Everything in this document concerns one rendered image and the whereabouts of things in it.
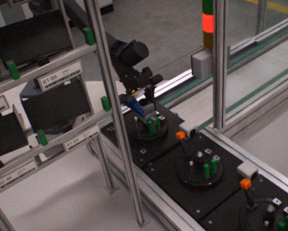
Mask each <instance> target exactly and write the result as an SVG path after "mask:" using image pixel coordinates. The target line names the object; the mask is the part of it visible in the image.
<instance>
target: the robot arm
mask: <svg viewBox="0 0 288 231"><path fill-rule="evenodd" d="M62 1H63V5H64V8H65V12H66V15H67V16H68V18H69V19H70V20H71V21H72V22H73V23H74V24H75V25H76V26H77V28H78V29H79V30H80V31H81V32H82V33H83V34H84V32H83V30H82V29H84V28H86V27H89V23H88V17H87V13H86V12H85V11H84V10H83V9H82V8H81V7H80V6H79V5H78V4H77V3H76V1H75V0H62ZM28 6H29V9H30V11H31V12H32V13H33V17H35V16H38V15H42V14H45V13H48V12H50V11H51V10H53V8H52V4H51V1H50V0H33V1H30V2H28ZM89 28H90V27H89ZM105 36H106V40H107V45H108V49H109V54H110V59H111V63H112V66H113V68H114V70H115V72H116V73H117V75H118V77H119V78H120V80H119V81H120V83H121V82H122V84H123V86H124V87H125V89H126V91H125V92H126V94H120V95H119V99H120V104H124V105H123V106H127V107H128V108H130V109H132V110H134V111H135V112H136V113H137V114H139V115H140V116H141V117H142V118H145V115H144V114H143V112H142V110H141V109H140V107H139V106H138V104H137V101H136V98H134V99H133V96H134V95H136V94H138V93H140V92H141V91H145V93H143V94H144V95H145V97H146V98H147V99H148V100H149V101H151V102H152V103H153V104H154V111H156V110H157V109H156V104H155V98H154V91H155V88H156V86H154V85H156V84H158V83H160V82H162V81H163V77H162V76H161V75H160V74H157V75H155V76H153V73H152V71H151V70H150V68H149V67H145V68H143V69H142V71H141V72H139V71H138V70H137V69H135V68H134V67H133V66H135V65H137V64H138V63H140V62H141V61H143V60H145V59H146V58H147V57H148V56H149V50H148V47H147V46H146V45H145V44H143V43H141V42H140V41H136V40H135V39H133V40H131V41H130V43H129V44H128V43H125V42H123V41H121V40H118V39H116V38H114V37H113V36H112V35H111V34H110V33H109V32H106V31H105ZM45 74H48V72H47V73H45ZM45 74H43V75H45ZM43 75H41V76H43ZM41 76H38V77H37V78H39V77H41ZM152 76H153V77H152ZM150 77H152V78H150ZM37 78H34V79H33V81H34V86H33V89H40V88H41V87H40V85H39V82H38V79H37ZM149 78H150V79H149ZM138 88H140V89H138ZM133 90H134V91H135V92H133V93H132V91H133Z"/></svg>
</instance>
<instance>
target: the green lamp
mask: <svg viewBox="0 0 288 231"><path fill-rule="evenodd" d="M202 13H203V14H205V15H213V0H202Z"/></svg>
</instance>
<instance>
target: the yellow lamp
mask: <svg viewBox="0 0 288 231"><path fill-rule="evenodd" d="M202 32H203V46H205V47H206V48H213V32H206V31H204V30H202Z"/></svg>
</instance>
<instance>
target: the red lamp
mask: <svg viewBox="0 0 288 231"><path fill-rule="evenodd" d="M202 29H203V30H204V31H206V32H213V16H212V15H205V14H203V13H202Z"/></svg>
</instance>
